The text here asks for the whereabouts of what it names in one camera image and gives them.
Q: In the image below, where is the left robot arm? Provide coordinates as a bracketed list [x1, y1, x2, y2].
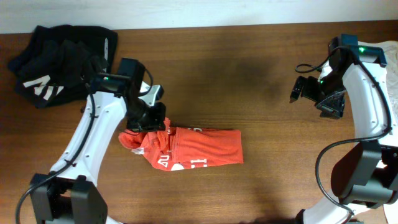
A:
[25, 58, 165, 224]

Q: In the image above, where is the red t-shirt white lettering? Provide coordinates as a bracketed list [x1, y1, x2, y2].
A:
[119, 118, 244, 171]

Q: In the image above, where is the black folded clothes pile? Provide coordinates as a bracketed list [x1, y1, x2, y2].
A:
[7, 25, 118, 108]

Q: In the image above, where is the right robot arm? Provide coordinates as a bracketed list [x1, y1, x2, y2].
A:
[290, 34, 397, 223]

